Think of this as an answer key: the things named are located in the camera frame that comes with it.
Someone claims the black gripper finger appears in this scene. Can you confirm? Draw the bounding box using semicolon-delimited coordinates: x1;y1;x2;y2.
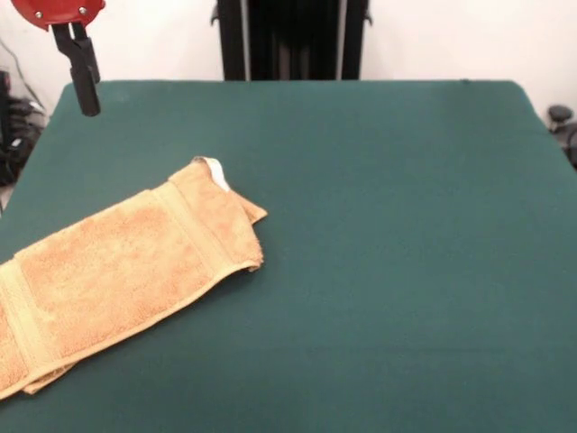
70;20;102;86
50;22;102;118

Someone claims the black chair base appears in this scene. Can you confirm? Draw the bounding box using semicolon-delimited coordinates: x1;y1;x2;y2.
547;104;577;170

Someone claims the black equipment with cables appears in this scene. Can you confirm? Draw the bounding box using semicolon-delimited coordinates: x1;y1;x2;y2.
0;67;49;186

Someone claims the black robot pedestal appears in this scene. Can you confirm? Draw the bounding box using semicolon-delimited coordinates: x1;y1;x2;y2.
210;0;374;82

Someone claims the orange terry towel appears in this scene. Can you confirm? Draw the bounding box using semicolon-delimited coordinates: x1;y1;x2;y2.
0;155;269;401

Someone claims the dark green table cloth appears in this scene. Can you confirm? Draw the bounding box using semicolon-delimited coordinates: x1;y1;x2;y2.
0;79;577;433

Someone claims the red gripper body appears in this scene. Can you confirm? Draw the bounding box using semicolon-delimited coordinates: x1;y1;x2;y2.
11;0;107;32

